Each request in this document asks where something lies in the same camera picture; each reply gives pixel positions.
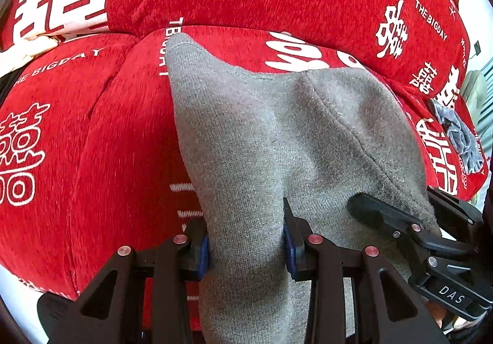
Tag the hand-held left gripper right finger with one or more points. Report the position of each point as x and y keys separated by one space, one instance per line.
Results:
x=290 y=257

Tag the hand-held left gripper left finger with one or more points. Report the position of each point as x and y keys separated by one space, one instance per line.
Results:
x=203 y=255

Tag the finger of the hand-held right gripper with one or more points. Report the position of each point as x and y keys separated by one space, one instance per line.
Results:
x=456 y=207
x=379 y=215

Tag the grey knit garment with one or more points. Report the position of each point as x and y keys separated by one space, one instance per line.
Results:
x=269 y=136

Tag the person's right hand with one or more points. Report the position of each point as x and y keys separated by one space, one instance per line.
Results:
x=443 y=315

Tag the blue-grey crumpled cloth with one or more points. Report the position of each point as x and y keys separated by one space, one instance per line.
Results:
x=460 y=136

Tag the grey ribbed furniture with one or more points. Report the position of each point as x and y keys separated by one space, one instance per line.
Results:
x=479 y=93

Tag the red printed sofa cover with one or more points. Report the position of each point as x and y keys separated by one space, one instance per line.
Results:
x=115 y=136

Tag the cream cloth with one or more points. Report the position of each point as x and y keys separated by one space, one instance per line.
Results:
x=27 y=53

